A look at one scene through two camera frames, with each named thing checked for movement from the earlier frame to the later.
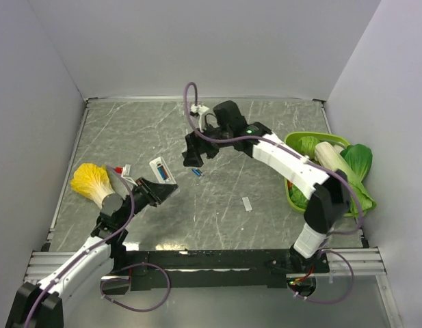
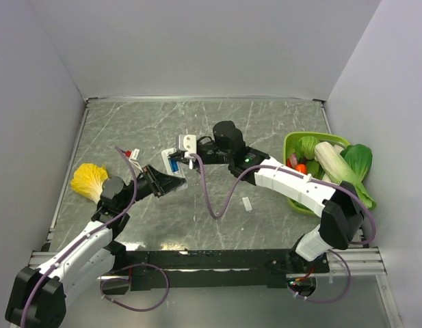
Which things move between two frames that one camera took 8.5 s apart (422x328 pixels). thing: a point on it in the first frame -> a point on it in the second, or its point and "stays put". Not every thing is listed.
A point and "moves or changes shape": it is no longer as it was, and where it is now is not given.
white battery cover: (247, 203) stays put
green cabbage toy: (306, 145) stays put
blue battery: (197, 171) -> (174, 165)
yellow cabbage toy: (91, 181) stays put
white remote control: (161, 171) moves or changes shape
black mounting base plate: (215, 270) stays put
